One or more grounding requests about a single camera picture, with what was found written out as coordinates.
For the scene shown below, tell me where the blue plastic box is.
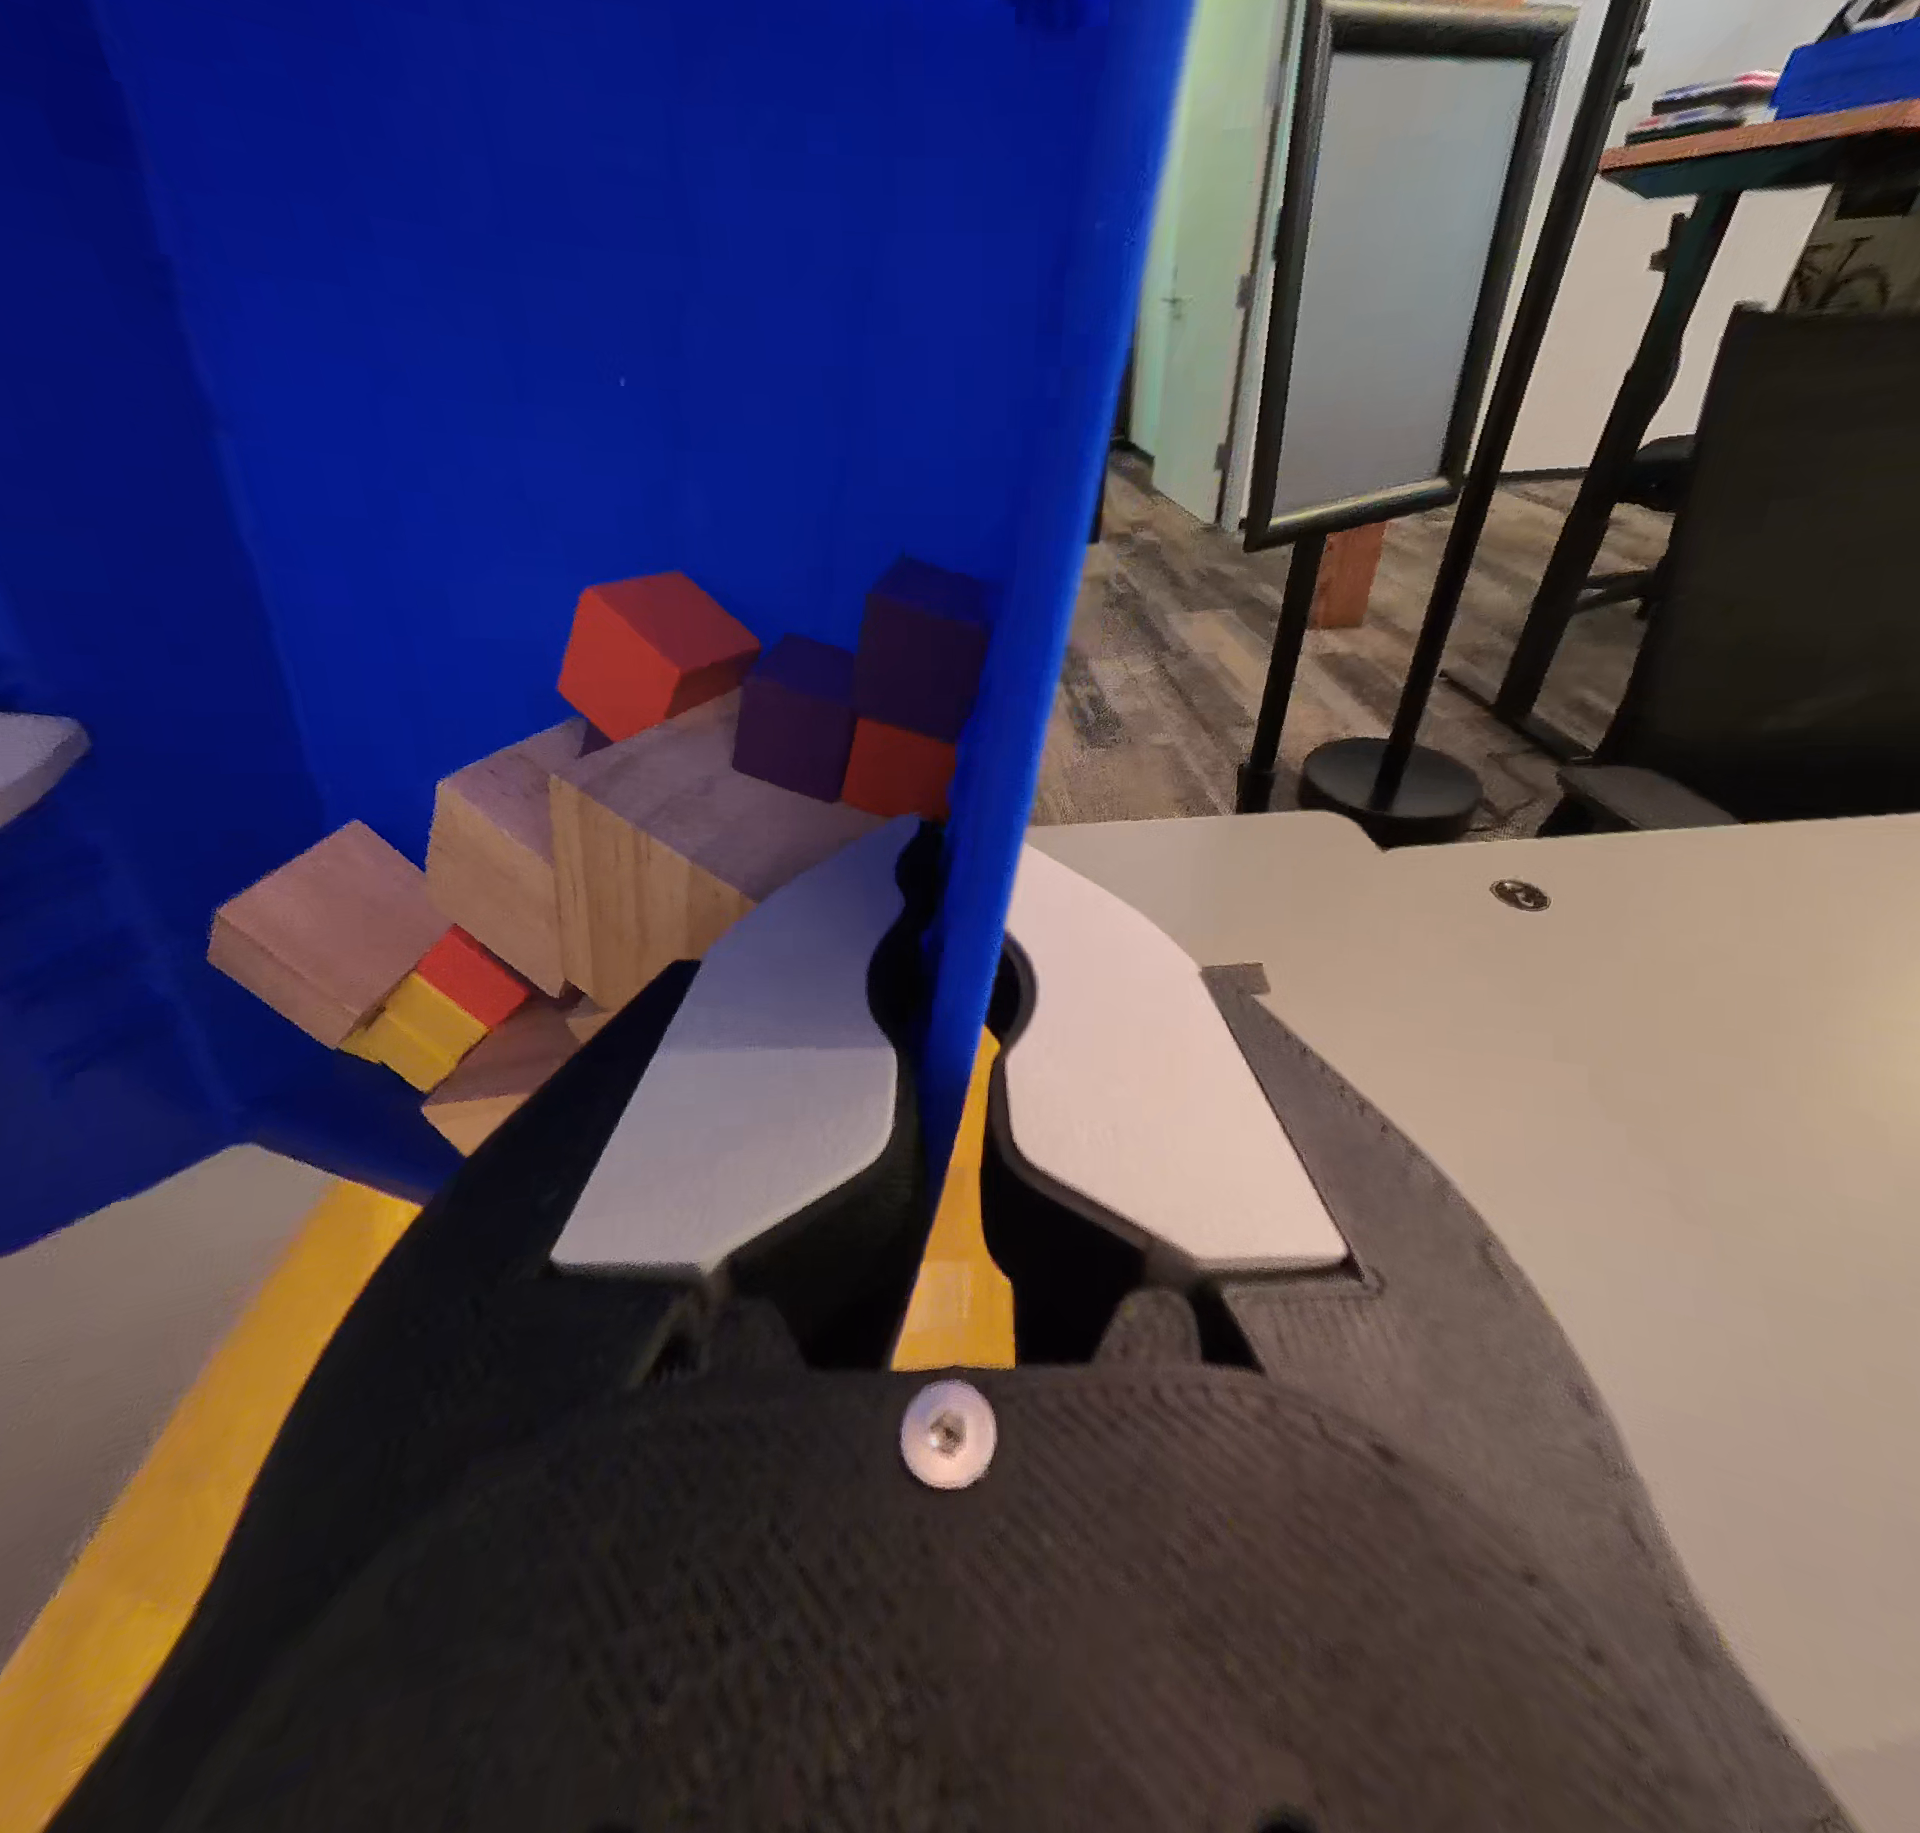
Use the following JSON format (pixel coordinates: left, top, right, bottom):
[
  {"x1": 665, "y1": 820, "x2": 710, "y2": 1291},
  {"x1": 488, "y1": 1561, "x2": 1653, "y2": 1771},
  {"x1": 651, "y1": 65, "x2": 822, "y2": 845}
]
[{"x1": 0, "y1": 0, "x2": 1212, "y2": 1255}]

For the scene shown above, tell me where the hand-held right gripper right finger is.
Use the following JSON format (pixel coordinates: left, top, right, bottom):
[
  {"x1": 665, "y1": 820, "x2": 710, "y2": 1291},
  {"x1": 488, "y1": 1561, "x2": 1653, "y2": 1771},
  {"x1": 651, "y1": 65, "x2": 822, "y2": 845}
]
[{"x1": 981, "y1": 840, "x2": 1352, "y2": 1280}]

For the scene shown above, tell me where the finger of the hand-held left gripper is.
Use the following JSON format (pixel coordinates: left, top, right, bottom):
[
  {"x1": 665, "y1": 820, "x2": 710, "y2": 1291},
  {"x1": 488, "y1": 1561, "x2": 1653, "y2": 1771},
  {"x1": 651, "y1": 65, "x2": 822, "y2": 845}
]
[{"x1": 0, "y1": 709, "x2": 94, "y2": 829}]

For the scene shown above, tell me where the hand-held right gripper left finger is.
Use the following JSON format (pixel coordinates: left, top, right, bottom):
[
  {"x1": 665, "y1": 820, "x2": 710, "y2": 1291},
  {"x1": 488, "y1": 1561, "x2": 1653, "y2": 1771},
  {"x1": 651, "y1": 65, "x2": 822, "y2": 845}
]
[{"x1": 550, "y1": 813, "x2": 923, "y2": 1280}]

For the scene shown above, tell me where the blue storage bin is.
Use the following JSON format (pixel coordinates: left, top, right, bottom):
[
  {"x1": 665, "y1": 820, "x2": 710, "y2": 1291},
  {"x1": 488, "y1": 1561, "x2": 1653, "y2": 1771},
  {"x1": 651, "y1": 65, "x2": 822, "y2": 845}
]
[{"x1": 1773, "y1": 41, "x2": 1920, "y2": 119}]

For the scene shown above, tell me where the black office chair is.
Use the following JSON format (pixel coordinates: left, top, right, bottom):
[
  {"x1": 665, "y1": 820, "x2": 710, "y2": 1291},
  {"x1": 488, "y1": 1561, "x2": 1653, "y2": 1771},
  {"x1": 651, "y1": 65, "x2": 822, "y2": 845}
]
[{"x1": 1546, "y1": 300, "x2": 1920, "y2": 832}]

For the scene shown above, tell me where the stack of books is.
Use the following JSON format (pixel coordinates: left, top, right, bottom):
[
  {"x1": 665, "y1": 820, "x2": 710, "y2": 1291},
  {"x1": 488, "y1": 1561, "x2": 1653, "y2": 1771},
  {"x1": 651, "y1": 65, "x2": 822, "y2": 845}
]
[{"x1": 1625, "y1": 65, "x2": 1789, "y2": 143}]

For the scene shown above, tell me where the black framed sign stand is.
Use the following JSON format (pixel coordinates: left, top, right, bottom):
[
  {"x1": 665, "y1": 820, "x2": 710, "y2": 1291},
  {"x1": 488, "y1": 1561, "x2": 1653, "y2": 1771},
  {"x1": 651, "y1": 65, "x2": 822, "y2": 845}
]
[{"x1": 1236, "y1": 0, "x2": 1580, "y2": 813}]

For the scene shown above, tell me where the pale green door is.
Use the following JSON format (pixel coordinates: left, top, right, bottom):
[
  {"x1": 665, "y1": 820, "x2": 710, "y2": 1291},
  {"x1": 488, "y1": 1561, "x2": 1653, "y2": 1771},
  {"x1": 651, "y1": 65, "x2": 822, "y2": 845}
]
[{"x1": 1133, "y1": 0, "x2": 1323, "y2": 531}]

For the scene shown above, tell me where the yellow plastic box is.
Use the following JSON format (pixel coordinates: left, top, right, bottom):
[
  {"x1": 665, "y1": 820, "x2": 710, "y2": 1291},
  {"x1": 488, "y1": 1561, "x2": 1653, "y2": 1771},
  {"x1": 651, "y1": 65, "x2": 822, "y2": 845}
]
[{"x1": 0, "y1": 1022, "x2": 1022, "y2": 1788}]

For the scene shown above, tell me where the pile of coloured wooden cubes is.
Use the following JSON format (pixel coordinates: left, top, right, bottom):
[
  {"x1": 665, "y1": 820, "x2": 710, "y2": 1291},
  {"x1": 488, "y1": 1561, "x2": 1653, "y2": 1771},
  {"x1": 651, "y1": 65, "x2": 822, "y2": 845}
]
[{"x1": 207, "y1": 557, "x2": 995, "y2": 1157}]

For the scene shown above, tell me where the black pole stand round base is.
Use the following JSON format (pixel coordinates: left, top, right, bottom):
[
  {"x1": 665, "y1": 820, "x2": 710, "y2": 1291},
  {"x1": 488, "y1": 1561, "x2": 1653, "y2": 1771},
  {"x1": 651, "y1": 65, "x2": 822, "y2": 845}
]
[{"x1": 1298, "y1": 0, "x2": 1689, "y2": 840}]

